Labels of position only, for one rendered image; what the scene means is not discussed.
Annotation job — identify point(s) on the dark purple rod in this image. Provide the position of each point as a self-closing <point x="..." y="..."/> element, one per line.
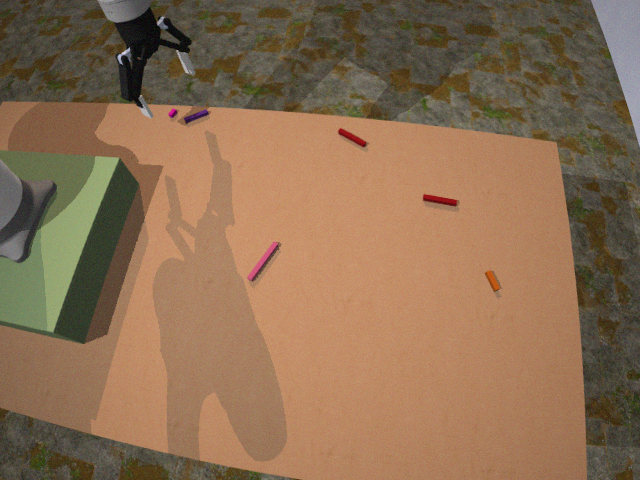
<point x="196" y="116"/>

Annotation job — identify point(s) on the pink rod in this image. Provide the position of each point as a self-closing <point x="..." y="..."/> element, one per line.
<point x="262" y="261"/>

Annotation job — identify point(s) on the red rod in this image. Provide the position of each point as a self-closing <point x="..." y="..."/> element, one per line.
<point x="352" y="137"/>
<point x="439" y="200"/>

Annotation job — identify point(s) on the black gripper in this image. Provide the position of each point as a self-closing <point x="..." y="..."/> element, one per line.
<point x="139" y="34"/>

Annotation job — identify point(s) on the orange rod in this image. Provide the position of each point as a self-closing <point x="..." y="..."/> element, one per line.
<point x="492" y="281"/>

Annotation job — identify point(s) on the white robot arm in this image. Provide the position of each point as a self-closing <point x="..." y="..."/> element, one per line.
<point x="22" y="202"/>

